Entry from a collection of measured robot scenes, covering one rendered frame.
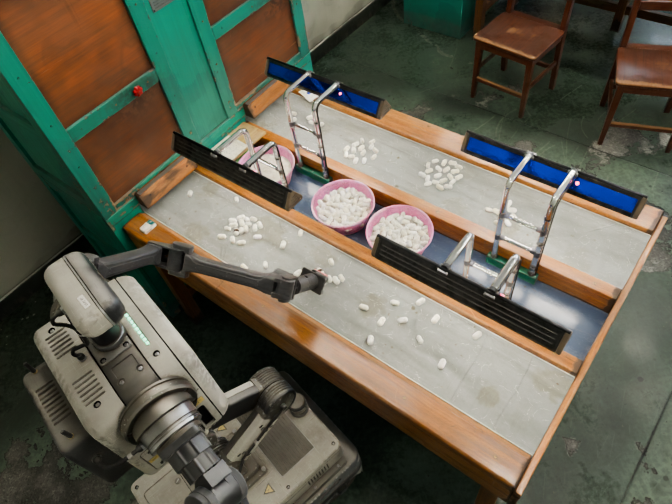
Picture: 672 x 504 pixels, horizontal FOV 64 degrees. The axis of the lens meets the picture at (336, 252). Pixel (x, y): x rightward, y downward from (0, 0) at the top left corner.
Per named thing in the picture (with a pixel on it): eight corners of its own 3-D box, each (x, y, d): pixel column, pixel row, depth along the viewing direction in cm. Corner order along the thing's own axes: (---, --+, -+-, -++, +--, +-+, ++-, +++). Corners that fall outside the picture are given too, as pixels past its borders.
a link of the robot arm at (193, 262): (164, 274, 179) (169, 243, 176) (172, 270, 184) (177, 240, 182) (287, 307, 174) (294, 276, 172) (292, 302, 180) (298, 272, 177)
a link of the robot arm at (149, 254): (151, 262, 186) (156, 234, 184) (186, 273, 183) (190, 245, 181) (51, 292, 144) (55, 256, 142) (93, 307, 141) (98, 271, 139)
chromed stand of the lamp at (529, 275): (533, 285, 200) (559, 205, 165) (485, 261, 209) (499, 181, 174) (555, 251, 208) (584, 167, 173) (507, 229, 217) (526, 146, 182)
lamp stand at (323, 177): (329, 187, 243) (315, 107, 208) (296, 171, 252) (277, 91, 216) (354, 161, 251) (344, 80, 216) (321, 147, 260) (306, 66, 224)
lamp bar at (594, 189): (636, 220, 168) (644, 205, 162) (459, 151, 195) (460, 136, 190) (645, 204, 171) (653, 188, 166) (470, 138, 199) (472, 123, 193)
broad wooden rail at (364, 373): (506, 504, 166) (515, 489, 151) (138, 252, 245) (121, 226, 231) (524, 471, 171) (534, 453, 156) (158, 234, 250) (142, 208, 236)
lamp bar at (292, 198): (288, 213, 187) (284, 198, 181) (171, 151, 214) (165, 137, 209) (303, 198, 190) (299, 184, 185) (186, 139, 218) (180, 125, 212)
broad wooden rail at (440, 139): (637, 260, 212) (653, 231, 198) (292, 115, 292) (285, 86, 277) (647, 240, 217) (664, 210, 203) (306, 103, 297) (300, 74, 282)
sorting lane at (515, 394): (532, 458, 160) (533, 456, 158) (146, 215, 239) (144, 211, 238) (574, 380, 172) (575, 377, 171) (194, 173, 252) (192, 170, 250)
